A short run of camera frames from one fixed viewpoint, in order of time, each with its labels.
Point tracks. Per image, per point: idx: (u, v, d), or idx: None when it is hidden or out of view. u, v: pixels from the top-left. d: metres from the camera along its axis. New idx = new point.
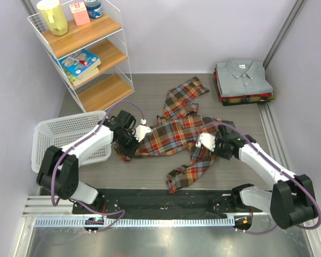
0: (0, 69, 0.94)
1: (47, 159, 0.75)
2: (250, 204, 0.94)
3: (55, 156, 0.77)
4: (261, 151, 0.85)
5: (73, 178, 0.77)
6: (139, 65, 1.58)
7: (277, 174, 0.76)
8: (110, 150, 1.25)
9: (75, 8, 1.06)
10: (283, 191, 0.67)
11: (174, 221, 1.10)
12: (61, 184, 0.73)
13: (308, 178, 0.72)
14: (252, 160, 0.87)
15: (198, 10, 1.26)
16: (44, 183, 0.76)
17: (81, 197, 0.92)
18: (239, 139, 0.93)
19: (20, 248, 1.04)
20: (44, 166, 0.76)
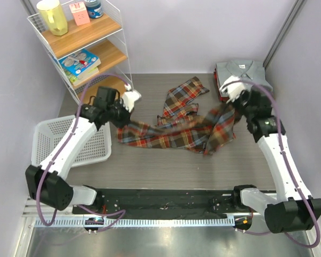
0: (0, 69, 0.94)
1: (30, 180, 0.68)
2: (249, 205, 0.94)
3: (38, 173, 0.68)
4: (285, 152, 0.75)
5: (65, 190, 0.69)
6: (140, 65, 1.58)
7: (291, 190, 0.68)
8: (111, 150, 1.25)
9: (75, 8, 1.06)
10: (289, 211, 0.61)
11: (174, 221, 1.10)
12: (52, 199, 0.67)
13: None
14: (270, 156, 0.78)
15: (198, 10, 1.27)
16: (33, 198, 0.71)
17: (81, 201, 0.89)
18: (268, 123, 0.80)
19: (20, 248, 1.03)
20: (32, 186, 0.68)
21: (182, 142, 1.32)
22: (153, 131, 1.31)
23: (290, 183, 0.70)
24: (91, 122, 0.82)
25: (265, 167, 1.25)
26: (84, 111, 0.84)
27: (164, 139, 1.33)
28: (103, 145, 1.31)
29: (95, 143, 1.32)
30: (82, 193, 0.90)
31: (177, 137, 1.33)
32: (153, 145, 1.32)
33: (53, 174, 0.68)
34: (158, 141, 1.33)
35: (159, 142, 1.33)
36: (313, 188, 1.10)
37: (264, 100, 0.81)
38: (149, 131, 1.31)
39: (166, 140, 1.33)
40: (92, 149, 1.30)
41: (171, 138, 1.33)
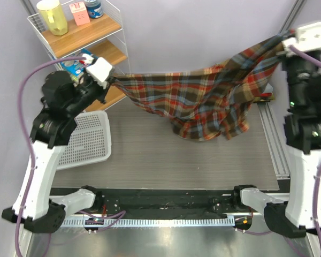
0: (0, 69, 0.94)
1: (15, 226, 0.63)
2: (249, 205, 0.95)
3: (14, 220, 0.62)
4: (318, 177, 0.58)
5: (53, 216, 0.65)
6: (139, 65, 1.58)
7: (306, 218, 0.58)
8: (110, 150, 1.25)
9: (74, 8, 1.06)
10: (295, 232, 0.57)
11: (174, 221, 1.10)
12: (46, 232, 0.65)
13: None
14: (299, 167, 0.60)
15: (198, 10, 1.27)
16: None
17: (80, 207, 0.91)
18: (314, 135, 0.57)
19: (20, 248, 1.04)
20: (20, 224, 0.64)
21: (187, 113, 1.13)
22: (152, 85, 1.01)
23: (309, 210, 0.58)
24: (52, 146, 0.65)
25: (265, 167, 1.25)
26: (38, 129, 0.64)
27: (169, 109, 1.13)
28: (103, 145, 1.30)
29: (95, 143, 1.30)
30: (78, 202, 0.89)
31: (185, 112, 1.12)
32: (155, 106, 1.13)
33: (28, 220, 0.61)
34: (162, 103, 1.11)
35: (163, 104, 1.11)
36: None
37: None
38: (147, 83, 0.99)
39: (172, 110, 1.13)
40: (92, 149, 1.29)
41: (178, 108, 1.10)
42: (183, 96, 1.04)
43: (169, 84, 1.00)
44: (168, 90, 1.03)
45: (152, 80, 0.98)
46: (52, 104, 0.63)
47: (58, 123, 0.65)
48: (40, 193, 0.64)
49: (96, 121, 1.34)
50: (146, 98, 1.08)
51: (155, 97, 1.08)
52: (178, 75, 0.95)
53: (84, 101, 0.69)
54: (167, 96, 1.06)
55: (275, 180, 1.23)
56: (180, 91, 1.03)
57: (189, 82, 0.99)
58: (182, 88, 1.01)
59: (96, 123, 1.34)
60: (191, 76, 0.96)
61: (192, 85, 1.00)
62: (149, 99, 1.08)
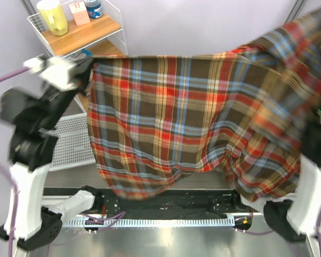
0: (0, 69, 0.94)
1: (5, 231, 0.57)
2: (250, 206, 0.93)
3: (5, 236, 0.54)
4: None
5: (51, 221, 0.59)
6: None
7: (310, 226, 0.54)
8: None
9: (75, 8, 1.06)
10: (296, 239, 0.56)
11: (175, 221, 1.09)
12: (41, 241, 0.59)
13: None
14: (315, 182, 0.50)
15: (197, 12, 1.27)
16: None
17: (78, 210, 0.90)
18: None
19: None
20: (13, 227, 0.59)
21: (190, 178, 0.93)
22: (138, 126, 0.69)
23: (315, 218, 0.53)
24: (31, 170, 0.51)
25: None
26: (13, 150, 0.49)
27: (142, 196, 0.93)
28: None
29: None
30: (77, 205, 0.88)
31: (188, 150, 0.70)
32: (120, 180, 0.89)
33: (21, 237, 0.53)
34: (126, 179, 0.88)
35: (128, 180, 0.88)
36: None
37: None
38: (134, 81, 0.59)
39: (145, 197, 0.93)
40: (92, 149, 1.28)
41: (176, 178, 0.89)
42: (176, 157, 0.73)
43: (159, 132, 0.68)
44: (157, 138, 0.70)
45: (139, 93, 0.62)
46: (18, 128, 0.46)
47: (36, 142, 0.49)
48: (30, 212, 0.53)
49: None
50: (107, 165, 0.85)
51: (143, 153, 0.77)
52: (173, 113, 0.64)
53: (56, 107, 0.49)
54: (157, 159, 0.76)
55: None
56: (177, 107, 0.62)
57: (188, 130, 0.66)
58: (174, 143, 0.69)
59: None
60: (191, 92, 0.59)
61: (189, 141, 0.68)
62: (111, 145, 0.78)
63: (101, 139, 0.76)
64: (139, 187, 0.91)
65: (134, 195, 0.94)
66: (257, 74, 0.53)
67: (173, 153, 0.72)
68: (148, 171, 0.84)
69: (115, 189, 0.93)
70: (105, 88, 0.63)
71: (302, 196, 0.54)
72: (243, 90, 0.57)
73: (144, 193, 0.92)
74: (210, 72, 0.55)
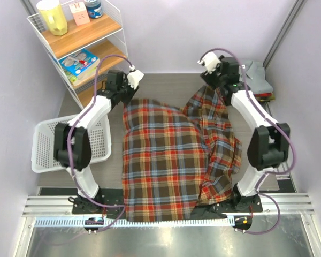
0: None
1: (56, 136, 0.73)
2: (245, 188, 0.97)
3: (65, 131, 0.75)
4: (252, 99, 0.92)
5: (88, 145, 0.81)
6: (139, 65, 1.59)
7: (260, 120, 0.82)
8: (111, 150, 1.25)
9: (75, 8, 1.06)
10: (262, 133, 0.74)
11: (175, 221, 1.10)
12: (79, 155, 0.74)
13: (288, 126, 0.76)
14: (243, 106, 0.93)
15: (197, 12, 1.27)
16: (61, 159, 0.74)
17: (88, 187, 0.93)
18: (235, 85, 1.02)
19: (20, 248, 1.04)
20: (56, 142, 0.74)
21: (193, 191, 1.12)
22: (154, 129, 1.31)
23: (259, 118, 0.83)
24: (108, 99, 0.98)
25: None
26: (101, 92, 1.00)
27: (149, 212, 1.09)
28: (103, 145, 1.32)
29: (96, 143, 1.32)
30: (90, 177, 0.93)
31: (185, 134, 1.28)
32: (135, 188, 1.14)
33: (81, 127, 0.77)
34: (140, 185, 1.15)
35: (142, 186, 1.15)
36: (313, 189, 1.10)
37: (232, 68, 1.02)
38: (149, 107, 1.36)
39: (151, 213, 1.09)
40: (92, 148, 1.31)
41: (182, 183, 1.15)
42: (180, 142, 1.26)
43: (166, 128, 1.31)
44: (166, 134, 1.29)
45: (153, 113, 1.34)
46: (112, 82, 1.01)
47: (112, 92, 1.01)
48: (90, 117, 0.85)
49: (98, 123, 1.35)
50: (128, 174, 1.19)
51: (158, 147, 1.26)
52: (172, 118, 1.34)
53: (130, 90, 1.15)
54: (167, 147, 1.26)
55: (275, 180, 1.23)
56: (174, 116, 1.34)
57: (182, 125, 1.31)
58: (177, 132, 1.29)
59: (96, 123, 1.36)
60: (175, 113, 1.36)
61: (185, 129, 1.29)
62: (135, 151, 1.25)
63: (129, 150, 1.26)
64: (149, 196, 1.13)
65: (142, 210, 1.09)
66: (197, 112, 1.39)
67: (177, 140, 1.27)
68: (159, 169, 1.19)
69: (127, 204, 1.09)
70: (134, 117, 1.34)
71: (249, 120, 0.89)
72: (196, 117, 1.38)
73: (152, 206, 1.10)
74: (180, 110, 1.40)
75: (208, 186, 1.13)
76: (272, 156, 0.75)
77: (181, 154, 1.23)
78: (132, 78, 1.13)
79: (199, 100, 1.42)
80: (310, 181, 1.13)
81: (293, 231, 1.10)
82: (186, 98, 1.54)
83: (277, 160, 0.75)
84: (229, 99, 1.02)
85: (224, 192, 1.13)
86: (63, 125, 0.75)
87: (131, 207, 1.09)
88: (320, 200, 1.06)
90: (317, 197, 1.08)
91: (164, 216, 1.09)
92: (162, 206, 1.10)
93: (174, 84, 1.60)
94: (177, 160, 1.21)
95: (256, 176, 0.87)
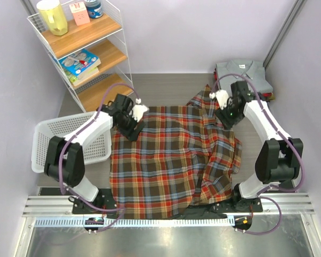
0: (0, 68, 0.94)
1: (51, 149, 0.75)
2: (247, 191, 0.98)
3: (59, 145, 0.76)
4: (265, 110, 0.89)
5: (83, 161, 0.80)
6: (139, 65, 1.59)
7: (272, 133, 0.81)
8: (111, 150, 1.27)
9: (75, 8, 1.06)
10: (272, 148, 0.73)
11: (174, 221, 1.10)
12: (69, 173, 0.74)
13: (301, 143, 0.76)
14: (254, 116, 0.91)
15: (197, 12, 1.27)
16: (51, 173, 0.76)
17: (85, 194, 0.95)
18: (247, 95, 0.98)
19: (20, 248, 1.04)
20: (49, 156, 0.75)
21: (182, 189, 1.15)
22: (146, 133, 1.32)
23: (271, 130, 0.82)
24: (111, 115, 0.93)
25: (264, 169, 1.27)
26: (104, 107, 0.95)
27: (139, 210, 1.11)
28: (103, 145, 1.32)
29: (96, 143, 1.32)
30: (87, 186, 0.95)
31: (175, 139, 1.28)
32: (125, 187, 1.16)
33: (75, 143, 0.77)
34: (131, 184, 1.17)
35: (132, 185, 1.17)
36: (313, 189, 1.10)
37: (241, 85, 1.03)
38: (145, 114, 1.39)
39: (142, 211, 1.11)
40: (93, 148, 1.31)
41: (171, 181, 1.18)
42: (169, 146, 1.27)
43: (158, 134, 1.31)
44: (157, 139, 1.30)
45: (147, 120, 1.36)
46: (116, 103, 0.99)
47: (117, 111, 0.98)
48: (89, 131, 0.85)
49: None
50: (117, 173, 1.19)
51: (147, 150, 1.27)
52: (165, 123, 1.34)
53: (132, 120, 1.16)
54: (156, 150, 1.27)
55: None
56: (167, 122, 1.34)
57: (173, 130, 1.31)
58: (167, 137, 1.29)
59: None
60: (170, 116, 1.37)
61: (175, 134, 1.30)
62: (125, 151, 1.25)
63: (119, 150, 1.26)
64: (140, 195, 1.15)
65: (133, 208, 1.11)
66: (196, 111, 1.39)
67: (167, 145, 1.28)
68: (149, 170, 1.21)
69: (117, 202, 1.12)
70: None
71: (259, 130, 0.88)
72: (194, 117, 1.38)
73: (143, 204, 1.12)
74: (178, 110, 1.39)
75: (208, 184, 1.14)
76: (280, 172, 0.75)
77: (169, 157, 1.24)
78: (137, 111, 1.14)
79: (199, 100, 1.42)
80: (310, 181, 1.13)
81: (293, 231, 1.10)
82: (186, 97, 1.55)
83: (285, 176, 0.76)
84: (242, 109, 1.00)
85: (224, 192, 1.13)
86: (58, 139, 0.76)
87: (121, 205, 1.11)
88: (320, 201, 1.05)
90: (317, 197, 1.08)
91: (154, 213, 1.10)
92: (152, 205, 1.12)
93: (174, 84, 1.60)
94: (166, 162, 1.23)
95: (259, 187, 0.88)
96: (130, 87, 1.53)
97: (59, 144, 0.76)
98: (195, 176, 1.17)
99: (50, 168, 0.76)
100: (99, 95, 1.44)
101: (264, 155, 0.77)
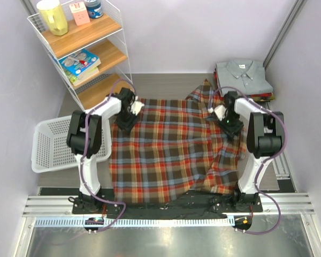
0: None
1: (74, 120, 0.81)
2: (244, 182, 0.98)
3: (81, 118, 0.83)
4: (250, 100, 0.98)
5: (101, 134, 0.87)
6: (139, 65, 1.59)
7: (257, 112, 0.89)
8: (111, 150, 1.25)
9: (75, 8, 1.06)
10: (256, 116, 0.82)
11: (174, 221, 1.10)
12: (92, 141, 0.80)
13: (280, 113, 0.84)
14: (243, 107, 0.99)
15: (198, 12, 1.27)
16: (73, 144, 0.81)
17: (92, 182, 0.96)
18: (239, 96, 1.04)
19: (20, 248, 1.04)
20: (72, 127, 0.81)
21: (178, 176, 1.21)
22: (145, 124, 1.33)
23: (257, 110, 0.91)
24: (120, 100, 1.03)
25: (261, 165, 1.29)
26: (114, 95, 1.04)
27: (137, 194, 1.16)
28: (104, 145, 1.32)
29: None
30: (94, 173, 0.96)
31: (173, 132, 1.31)
32: (124, 172, 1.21)
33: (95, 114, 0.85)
34: (129, 170, 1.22)
35: (131, 171, 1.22)
36: (313, 189, 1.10)
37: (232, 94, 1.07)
38: (145, 107, 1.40)
39: (140, 195, 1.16)
40: None
41: (168, 168, 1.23)
42: (167, 138, 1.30)
43: (156, 125, 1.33)
44: (155, 129, 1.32)
45: (147, 113, 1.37)
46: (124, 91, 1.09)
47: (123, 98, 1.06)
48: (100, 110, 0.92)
49: None
50: (116, 160, 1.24)
51: (145, 139, 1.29)
52: (164, 118, 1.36)
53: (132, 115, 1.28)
54: (154, 140, 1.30)
55: (274, 180, 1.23)
56: (166, 116, 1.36)
57: (172, 122, 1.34)
58: (165, 129, 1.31)
59: None
60: (170, 111, 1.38)
61: (173, 127, 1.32)
62: (124, 140, 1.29)
63: (117, 138, 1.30)
64: (138, 180, 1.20)
65: (131, 193, 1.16)
66: (195, 105, 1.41)
67: (164, 136, 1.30)
68: (147, 157, 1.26)
69: (116, 187, 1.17)
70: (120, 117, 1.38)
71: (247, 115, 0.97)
72: (193, 111, 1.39)
73: (141, 189, 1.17)
74: (178, 104, 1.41)
75: (215, 175, 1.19)
76: (267, 143, 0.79)
77: (166, 145, 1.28)
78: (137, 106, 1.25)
79: (198, 95, 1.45)
80: (310, 181, 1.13)
81: (293, 231, 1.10)
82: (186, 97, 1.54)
83: (273, 147, 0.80)
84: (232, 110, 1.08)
85: (228, 186, 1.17)
86: (79, 112, 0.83)
87: (120, 189, 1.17)
88: (320, 200, 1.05)
90: (317, 196, 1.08)
91: (152, 198, 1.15)
92: (150, 190, 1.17)
93: (174, 85, 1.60)
94: (163, 150, 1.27)
95: (254, 167, 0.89)
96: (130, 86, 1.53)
97: (81, 116, 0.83)
98: (191, 165, 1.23)
99: (71, 138, 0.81)
100: (98, 95, 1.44)
101: (250, 128, 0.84)
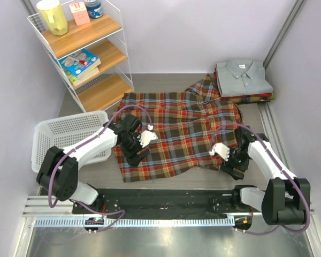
0: None
1: (47, 159, 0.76)
2: (247, 203, 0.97)
3: (56, 157, 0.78)
4: (269, 150, 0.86)
5: (75, 181, 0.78)
6: (139, 65, 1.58)
7: (277, 173, 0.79)
8: (110, 151, 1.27)
9: (75, 8, 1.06)
10: (277, 187, 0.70)
11: (175, 221, 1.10)
12: (59, 186, 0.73)
13: (308, 183, 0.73)
14: (259, 156, 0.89)
15: (198, 12, 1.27)
16: (43, 182, 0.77)
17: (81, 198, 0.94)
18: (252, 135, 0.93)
19: (20, 248, 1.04)
20: (44, 166, 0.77)
21: (181, 155, 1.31)
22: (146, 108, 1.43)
23: (275, 169, 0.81)
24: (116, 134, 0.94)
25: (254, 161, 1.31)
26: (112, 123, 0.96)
27: (144, 172, 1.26)
28: None
29: None
30: (85, 188, 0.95)
31: (173, 116, 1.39)
32: None
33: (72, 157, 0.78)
34: None
35: None
36: (313, 189, 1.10)
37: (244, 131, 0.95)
38: (125, 102, 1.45)
39: (146, 173, 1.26)
40: None
41: (171, 148, 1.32)
42: (167, 121, 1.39)
43: (157, 109, 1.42)
44: (155, 114, 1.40)
45: (147, 106, 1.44)
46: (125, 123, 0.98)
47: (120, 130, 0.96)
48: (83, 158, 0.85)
49: (97, 121, 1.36)
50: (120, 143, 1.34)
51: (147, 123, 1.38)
52: (164, 106, 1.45)
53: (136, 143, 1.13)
54: (155, 123, 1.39)
55: None
56: (165, 105, 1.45)
57: (170, 110, 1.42)
58: (166, 113, 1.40)
59: (96, 123, 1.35)
60: (170, 103, 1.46)
61: (173, 111, 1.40)
62: None
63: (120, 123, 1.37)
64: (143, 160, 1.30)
65: (138, 171, 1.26)
66: (192, 98, 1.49)
67: (165, 120, 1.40)
68: None
69: (122, 167, 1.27)
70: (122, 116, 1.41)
71: (261, 160, 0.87)
72: (192, 103, 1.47)
73: (146, 167, 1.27)
74: (177, 97, 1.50)
75: None
76: (287, 214, 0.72)
77: (167, 127, 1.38)
78: (145, 136, 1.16)
79: (198, 88, 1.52)
80: (310, 182, 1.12)
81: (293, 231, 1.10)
82: None
83: (293, 219, 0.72)
84: (245, 149, 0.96)
85: None
86: (56, 151, 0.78)
87: (127, 169, 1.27)
88: (320, 201, 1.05)
90: (318, 197, 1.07)
91: (158, 175, 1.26)
92: (155, 167, 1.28)
93: (175, 84, 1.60)
94: (165, 132, 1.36)
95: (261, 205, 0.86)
96: (131, 87, 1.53)
97: (56, 155, 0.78)
98: (192, 144, 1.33)
99: (42, 178, 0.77)
100: (99, 95, 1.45)
101: (268, 195, 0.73)
